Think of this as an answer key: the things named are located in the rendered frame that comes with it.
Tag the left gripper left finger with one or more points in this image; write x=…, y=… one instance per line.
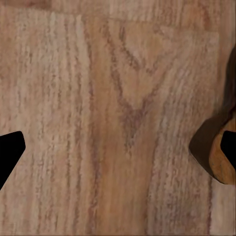
x=12, y=146

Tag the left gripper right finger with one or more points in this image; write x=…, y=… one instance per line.
x=228, y=146

